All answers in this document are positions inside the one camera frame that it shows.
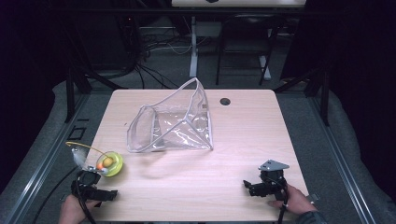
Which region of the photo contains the black chair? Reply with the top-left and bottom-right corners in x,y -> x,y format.
215,13 -> 283,87

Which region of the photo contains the yellow-green disc toy with wire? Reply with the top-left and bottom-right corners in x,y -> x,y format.
64,141 -> 124,178

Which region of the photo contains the dark computer tower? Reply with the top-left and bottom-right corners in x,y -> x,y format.
117,14 -> 143,71

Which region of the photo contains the clear plastic bag white trim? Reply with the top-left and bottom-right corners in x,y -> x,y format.
126,77 -> 215,154

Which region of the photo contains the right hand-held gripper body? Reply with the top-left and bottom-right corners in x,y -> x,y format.
258,159 -> 290,201

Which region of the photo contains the person's left hand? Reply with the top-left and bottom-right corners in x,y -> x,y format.
58,194 -> 102,224

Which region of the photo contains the bundle of floor cables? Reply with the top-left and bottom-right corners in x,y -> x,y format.
132,29 -> 195,91

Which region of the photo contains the black metal frame stand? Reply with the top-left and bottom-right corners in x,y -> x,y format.
273,66 -> 332,127
62,60 -> 129,124

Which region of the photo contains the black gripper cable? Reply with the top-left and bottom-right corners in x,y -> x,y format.
276,181 -> 289,224
74,178 -> 97,224

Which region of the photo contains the person's right hand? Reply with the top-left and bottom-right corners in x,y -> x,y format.
268,183 -> 318,217

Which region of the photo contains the white desk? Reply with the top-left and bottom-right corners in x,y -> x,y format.
170,0 -> 308,81

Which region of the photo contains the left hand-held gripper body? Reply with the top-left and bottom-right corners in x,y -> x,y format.
70,146 -> 103,201

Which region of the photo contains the grey metal floor rail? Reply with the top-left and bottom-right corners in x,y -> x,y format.
0,92 -> 92,224
307,96 -> 378,224

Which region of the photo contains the black cable on floor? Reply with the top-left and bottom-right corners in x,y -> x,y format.
31,166 -> 80,224

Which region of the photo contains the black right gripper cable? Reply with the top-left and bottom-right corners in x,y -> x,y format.
276,181 -> 289,224

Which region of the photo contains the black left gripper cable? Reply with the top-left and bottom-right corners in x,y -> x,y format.
74,178 -> 97,224

